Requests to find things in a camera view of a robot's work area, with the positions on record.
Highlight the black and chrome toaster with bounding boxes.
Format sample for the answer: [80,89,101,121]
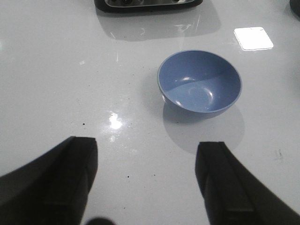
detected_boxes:
[94,0,203,13]

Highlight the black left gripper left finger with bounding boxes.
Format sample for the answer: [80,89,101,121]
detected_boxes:
[0,136,98,225]

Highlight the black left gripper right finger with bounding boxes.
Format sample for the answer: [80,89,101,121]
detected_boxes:
[195,142,300,225]

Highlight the dark blue saucepan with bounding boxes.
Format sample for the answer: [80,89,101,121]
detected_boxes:
[290,0,300,16]

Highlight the blue bowl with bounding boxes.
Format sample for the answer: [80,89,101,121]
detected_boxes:
[157,50,242,119]

